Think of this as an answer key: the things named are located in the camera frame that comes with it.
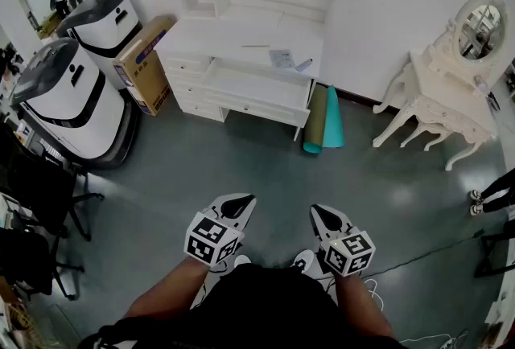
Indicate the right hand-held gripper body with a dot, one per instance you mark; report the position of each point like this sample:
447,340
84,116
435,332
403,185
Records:
350,255

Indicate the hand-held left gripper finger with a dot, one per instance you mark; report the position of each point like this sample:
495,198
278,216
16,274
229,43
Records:
219,204
243,218

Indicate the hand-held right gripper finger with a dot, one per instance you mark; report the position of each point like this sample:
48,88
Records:
317,227
338,220

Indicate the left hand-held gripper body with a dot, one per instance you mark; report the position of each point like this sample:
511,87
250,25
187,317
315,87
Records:
209,239

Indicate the large white drawer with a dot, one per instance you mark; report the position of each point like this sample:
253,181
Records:
257,86

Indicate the clear plastic bag with label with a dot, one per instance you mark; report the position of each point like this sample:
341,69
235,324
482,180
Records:
281,58

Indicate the thin wooden stick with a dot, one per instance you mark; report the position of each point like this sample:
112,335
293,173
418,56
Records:
255,46

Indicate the person's left forearm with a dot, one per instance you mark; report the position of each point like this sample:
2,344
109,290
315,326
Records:
169,287

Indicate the person's right forearm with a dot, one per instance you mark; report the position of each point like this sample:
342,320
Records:
362,307

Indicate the white desk with hutch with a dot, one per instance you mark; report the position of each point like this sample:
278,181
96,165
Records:
241,29

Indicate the person's right white shoe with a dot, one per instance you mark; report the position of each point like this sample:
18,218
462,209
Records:
303,259

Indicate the person's white shoe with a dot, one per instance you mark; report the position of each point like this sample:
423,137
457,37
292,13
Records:
242,260
303,259

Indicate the person's left white shoe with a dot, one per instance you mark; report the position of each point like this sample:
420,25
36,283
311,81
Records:
242,260

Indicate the person's black clothing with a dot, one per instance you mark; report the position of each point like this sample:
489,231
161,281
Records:
265,307

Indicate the olive rolled mat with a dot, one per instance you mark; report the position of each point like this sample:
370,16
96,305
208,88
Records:
316,118

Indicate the black metal rack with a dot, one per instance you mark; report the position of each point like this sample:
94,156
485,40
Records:
493,251

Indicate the brown cardboard box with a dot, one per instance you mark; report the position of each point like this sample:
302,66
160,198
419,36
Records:
149,66

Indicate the ornate white vanity table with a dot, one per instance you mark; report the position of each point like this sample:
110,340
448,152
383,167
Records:
438,98

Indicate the black office chair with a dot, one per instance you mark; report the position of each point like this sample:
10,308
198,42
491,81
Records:
36,186
28,259

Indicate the white black-topped robot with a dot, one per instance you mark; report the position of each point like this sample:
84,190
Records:
64,106
104,25

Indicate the oval vanity mirror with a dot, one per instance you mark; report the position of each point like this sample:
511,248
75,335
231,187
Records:
480,31

